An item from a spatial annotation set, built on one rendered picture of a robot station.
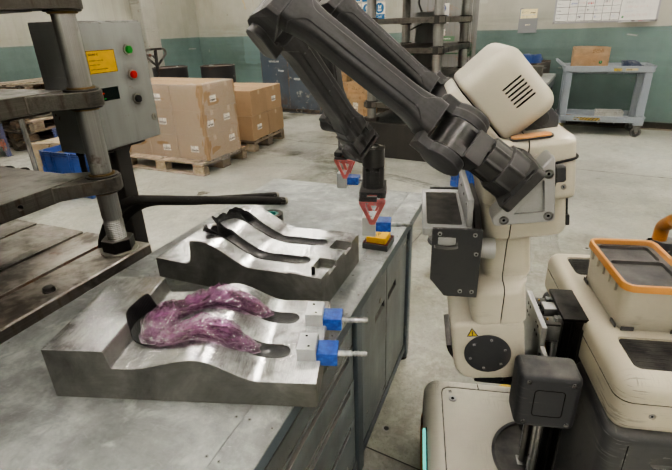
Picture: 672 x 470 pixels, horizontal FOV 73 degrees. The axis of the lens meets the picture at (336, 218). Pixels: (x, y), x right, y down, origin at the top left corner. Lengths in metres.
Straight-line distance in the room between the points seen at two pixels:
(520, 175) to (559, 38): 6.65
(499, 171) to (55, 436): 0.87
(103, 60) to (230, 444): 1.25
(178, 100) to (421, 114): 4.46
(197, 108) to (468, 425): 4.11
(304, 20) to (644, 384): 0.88
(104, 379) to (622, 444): 1.00
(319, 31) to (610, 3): 6.73
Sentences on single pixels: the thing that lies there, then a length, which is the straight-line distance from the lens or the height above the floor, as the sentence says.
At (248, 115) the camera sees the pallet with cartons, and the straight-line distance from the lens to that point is 5.78.
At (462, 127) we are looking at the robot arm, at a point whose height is 1.27.
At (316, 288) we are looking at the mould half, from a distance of 1.09.
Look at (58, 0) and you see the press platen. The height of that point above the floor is 1.51.
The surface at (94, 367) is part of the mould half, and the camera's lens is 0.97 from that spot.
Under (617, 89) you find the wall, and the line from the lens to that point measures 7.45.
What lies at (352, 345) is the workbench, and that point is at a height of 0.56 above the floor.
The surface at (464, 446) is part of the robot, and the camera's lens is 1.54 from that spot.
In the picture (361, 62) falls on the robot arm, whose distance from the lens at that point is 0.77.
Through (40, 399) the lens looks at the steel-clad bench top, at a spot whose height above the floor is 0.80.
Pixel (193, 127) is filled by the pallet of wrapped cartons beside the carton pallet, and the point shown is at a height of 0.50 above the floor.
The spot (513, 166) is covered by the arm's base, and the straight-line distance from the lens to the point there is 0.79.
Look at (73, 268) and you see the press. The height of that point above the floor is 0.78.
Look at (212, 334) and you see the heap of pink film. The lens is 0.90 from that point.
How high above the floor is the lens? 1.43
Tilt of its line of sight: 23 degrees down
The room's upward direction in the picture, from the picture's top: 2 degrees counter-clockwise
